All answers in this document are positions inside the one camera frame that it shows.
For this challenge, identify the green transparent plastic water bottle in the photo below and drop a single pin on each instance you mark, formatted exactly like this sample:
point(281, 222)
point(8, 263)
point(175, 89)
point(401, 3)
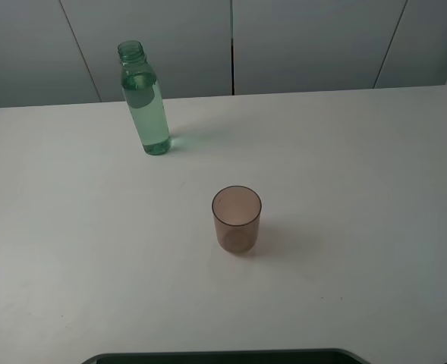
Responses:
point(140, 87)

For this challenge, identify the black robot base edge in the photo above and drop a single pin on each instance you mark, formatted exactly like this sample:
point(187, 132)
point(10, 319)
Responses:
point(238, 356)

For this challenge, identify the pink translucent plastic cup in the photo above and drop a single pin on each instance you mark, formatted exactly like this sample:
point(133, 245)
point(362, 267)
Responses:
point(236, 212)

